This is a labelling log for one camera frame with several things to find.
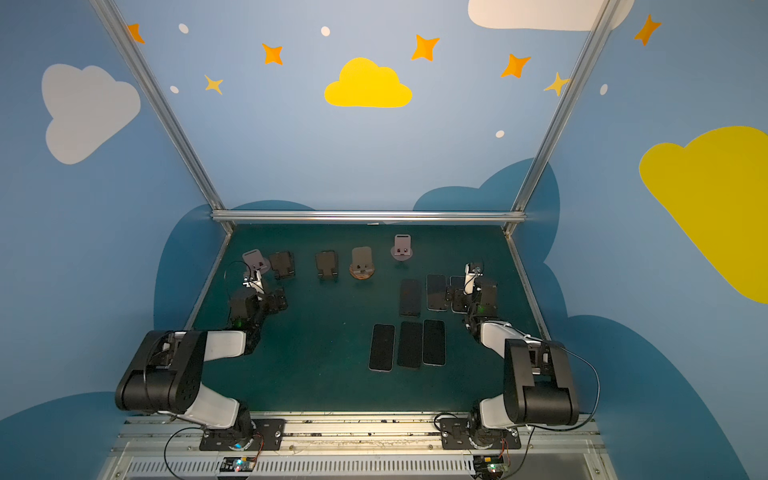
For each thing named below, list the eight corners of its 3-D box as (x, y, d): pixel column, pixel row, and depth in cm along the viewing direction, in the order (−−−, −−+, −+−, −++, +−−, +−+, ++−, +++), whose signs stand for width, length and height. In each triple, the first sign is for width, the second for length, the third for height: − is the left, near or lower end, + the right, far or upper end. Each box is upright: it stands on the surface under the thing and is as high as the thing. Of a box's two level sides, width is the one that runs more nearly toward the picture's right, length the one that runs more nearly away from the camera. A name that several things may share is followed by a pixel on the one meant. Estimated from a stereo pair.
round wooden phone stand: (352, 279, 108) (350, 260, 99) (354, 265, 112) (351, 246, 103) (374, 279, 108) (373, 260, 99) (374, 266, 112) (373, 246, 103)
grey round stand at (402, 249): (391, 263, 116) (392, 244, 107) (391, 253, 119) (392, 234, 110) (409, 263, 116) (412, 244, 107) (409, 254, 119) (411, 234, 110)
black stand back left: (318, 282, 106) (314, 268, 100) (321, 266, 111) (318, 251, 105) (336, 282, 107) (333, 268, 100) (338, 266, 111) (335, 251, 105)
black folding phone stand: (276, 280, 105) (270, 268, 99) (275, 266, 109) (269, 253, 103) (296, 276, 106) (291, 263, 101) (293, 261, 110) (288, 249, 105)
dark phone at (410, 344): (395, 365, 89) (396, 362, 87) (400, 324, 98) (400, 320, 96) (420, 368, 89) (420, 365, 87) (422, 326, 98) (423, 322, 95)
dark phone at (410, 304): (400, 316, 100) (401, 311, 98) (399, 284, 109) (399, 279, 106) (420, 316, 100) (421, 311, 98) (417, 284, 109) (418, 279, 106)
